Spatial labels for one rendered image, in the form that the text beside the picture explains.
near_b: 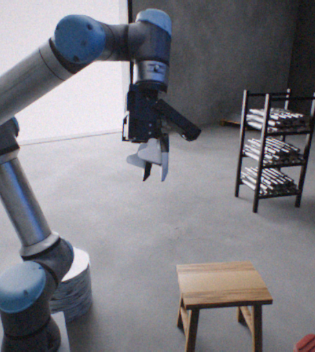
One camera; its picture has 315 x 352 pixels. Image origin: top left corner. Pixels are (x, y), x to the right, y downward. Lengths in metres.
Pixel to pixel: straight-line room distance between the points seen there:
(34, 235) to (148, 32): 0.60
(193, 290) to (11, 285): 0.70
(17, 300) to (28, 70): 0.52
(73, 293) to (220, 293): 0.69
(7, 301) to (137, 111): 0.54
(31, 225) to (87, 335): 0.83
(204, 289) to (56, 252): 0.63
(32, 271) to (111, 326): 0.83
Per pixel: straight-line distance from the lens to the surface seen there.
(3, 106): 0.67
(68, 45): 0.57
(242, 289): 1.34
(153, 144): 0.60
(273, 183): 2.63
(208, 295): 1.29
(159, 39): 0.68
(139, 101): 0.64
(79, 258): 1.65
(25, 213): 0.90
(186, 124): 0.65
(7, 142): 0.87
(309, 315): 1.83
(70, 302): 1.61
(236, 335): 1.63
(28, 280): 0.86
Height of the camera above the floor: 1.18
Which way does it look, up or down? 21 degrees down
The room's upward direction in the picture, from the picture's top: straight up
